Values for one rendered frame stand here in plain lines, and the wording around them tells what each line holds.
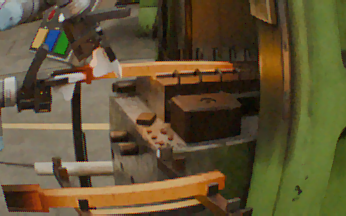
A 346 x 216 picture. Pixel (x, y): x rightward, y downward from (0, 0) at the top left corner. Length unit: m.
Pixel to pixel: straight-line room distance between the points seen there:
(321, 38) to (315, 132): 0.19
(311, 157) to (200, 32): 0.67
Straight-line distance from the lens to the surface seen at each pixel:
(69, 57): 1.72
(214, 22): 1.63
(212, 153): 1.25
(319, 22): 1.00
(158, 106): 1.38
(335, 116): 1.08
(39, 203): 0.86
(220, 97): 1.30
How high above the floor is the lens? 1.37
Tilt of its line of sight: 18 degrees down
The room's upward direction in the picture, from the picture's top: 1 degrees clockwise
